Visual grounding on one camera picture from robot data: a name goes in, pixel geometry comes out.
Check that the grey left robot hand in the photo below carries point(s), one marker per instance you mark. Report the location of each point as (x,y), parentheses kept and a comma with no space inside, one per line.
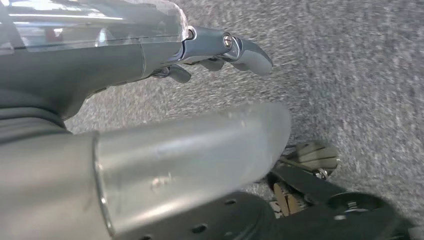
(82,66)

